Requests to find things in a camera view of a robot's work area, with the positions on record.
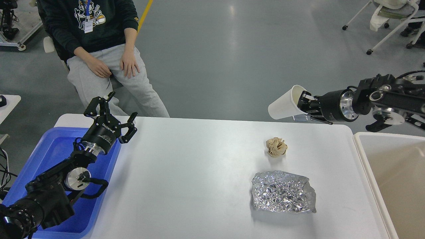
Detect blue plastic bin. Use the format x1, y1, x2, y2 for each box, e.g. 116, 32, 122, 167
1, 125, 128, 239

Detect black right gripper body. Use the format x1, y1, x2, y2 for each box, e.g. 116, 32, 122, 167
318, 89, 359, 123

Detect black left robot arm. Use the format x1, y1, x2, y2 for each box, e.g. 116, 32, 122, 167
1, 91, 137, 239

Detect crumpled aluminium foil sheet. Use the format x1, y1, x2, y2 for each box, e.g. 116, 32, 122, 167
251, 170, 317, 214

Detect white paper cup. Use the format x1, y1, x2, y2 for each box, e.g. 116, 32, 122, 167
268, 85, 306, 120

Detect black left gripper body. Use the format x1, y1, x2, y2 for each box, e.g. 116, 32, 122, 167
81, 116, 121, 155

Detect person's left hand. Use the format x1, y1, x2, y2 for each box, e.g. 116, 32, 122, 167
120, 49, 140, 78

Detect crumpled brown paper ball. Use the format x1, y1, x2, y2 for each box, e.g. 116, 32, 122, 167
266, 137, 288, 158

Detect equipment cart at top left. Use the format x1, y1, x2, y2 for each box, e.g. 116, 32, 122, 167
0, 0, 43, 51

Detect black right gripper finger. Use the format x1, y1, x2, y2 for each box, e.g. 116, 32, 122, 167
297, 93, 321, 112
301, 113, 333, 125

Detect white side table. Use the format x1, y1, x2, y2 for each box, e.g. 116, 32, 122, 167
0, 94, 21, 124

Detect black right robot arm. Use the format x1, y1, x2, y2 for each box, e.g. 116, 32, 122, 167
295, 70, 425, 132

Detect black cables at left edge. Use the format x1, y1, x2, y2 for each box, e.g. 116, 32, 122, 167
0, 146, 18, 199

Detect silver floor plate left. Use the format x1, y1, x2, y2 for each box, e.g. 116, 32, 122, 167
292, 114, 309, 121

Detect beige plastic bin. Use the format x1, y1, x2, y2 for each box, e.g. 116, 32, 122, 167
353, 132, 425, 239

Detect person's right hand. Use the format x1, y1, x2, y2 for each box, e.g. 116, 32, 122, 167
86, 58, 112, 78

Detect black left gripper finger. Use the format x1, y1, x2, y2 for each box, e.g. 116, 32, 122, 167
83, 91, 116, 119
118, 112, 138, 144

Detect white office chair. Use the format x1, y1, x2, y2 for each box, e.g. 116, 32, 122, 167
43, 36, 70, 73

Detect white rolling chair frame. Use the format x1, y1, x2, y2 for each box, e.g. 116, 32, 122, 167
342, 0, 424, 55

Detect seated person in dark hoodie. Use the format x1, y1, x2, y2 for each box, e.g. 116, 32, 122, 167
38, 0, 169, 118

